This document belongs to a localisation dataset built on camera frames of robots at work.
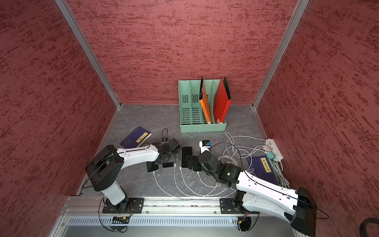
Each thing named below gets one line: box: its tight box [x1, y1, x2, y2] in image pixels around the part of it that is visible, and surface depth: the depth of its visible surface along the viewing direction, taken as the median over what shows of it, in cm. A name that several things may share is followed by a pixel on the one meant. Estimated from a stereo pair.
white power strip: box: [267, 138, 284, 162], surface depth 94 cm
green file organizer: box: [178, 79, 228, 133], surface depth 106 cm
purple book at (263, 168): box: [246, 155, 280, 186], surface depth 89 cm
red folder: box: [214, 77, 232, 123], surface depth 100 cm
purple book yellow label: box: [118, 125, 152, 150], surface depth 102 cm
